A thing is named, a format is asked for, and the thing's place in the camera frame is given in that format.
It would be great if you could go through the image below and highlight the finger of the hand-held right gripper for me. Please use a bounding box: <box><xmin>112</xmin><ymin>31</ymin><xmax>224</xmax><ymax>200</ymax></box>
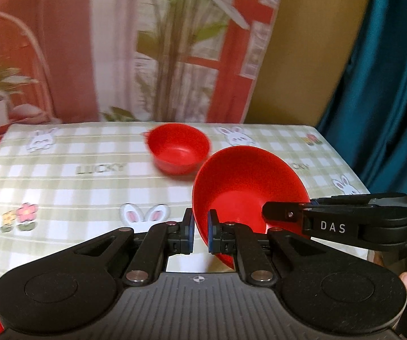
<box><xmin>262</xmin><ymin>201</ymin><xmax>407</xmax><ymax>253</ymax></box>
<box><xmin>310</xmin><ymin>193</ymin><xmax>407</xmax><ymax>207</ymax></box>

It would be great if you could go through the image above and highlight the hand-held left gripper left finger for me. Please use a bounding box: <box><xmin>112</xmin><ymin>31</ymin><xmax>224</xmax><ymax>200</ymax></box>
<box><xmin>72</xmin><ymin>208</ymin><xmax>194</xmax><ymax>287</ymax></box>

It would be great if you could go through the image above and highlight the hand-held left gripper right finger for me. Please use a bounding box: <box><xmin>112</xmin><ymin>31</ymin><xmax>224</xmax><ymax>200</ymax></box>
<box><xmin>208</xmin><ymin>210</ymin><xmax>324</xmax><ymax>288</ymax></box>

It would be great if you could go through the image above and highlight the large red bowl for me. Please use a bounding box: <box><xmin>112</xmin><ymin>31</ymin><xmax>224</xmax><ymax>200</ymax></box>
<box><xmin>192</xmin><ymin>146</ymin><xmax>311</xmax><ymax>270</ymax></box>

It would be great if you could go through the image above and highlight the small red bowl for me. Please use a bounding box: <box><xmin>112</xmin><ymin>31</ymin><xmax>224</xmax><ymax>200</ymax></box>
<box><xmin>144</xmin><ymin>123</ymin><xmax>212</xmax><ymax>176</ymax></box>

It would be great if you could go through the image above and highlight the blue curtain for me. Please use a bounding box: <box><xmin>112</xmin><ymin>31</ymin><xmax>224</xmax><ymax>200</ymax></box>
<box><xmin>315</xmin><ymin>0</ymin><xmax>407</xmax><ymax>196</ymax></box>

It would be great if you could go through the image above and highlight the checked rabbit print tablecloth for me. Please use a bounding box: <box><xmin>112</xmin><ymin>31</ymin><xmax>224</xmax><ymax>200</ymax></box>
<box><xmin>0</xmin><ymin>122</ymin><xmax>371</xmax><ymax>293</ymax></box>

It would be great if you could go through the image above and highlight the tan wooden panel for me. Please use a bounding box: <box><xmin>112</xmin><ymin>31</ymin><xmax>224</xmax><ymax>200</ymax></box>
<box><xmin>243</xmin><ymin>0</ymin><xmax>378</xmax><ymax>127</ymax></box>

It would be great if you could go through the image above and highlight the printed room scene wall cloth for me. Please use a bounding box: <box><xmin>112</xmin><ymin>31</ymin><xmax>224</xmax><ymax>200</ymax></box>
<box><xmin>0</xmin><ymin>0</ymin><xmax>290</xmax><ymax>146</ymax></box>

